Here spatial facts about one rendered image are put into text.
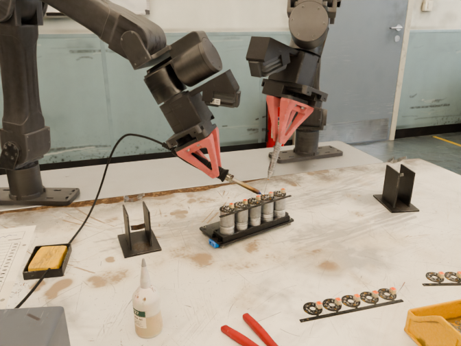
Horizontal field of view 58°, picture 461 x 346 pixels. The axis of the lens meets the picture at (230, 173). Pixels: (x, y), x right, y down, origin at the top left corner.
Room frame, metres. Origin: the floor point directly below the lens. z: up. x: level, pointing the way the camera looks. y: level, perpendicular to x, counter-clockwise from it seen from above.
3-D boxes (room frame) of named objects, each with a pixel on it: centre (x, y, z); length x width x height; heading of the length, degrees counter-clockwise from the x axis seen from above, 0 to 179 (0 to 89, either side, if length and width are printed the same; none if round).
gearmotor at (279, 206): (0.68, -0.09, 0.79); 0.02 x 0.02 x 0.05
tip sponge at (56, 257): (0.55, 0.28, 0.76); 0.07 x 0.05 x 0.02; 10
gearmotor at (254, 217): (0.65, -0.04, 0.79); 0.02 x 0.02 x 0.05
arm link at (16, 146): (0.80, 0.42, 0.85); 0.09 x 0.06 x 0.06; 163
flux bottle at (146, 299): (0.41, 0.10, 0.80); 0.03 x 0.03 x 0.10
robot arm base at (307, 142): (1.08, -0.21, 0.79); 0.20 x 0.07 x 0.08; 110
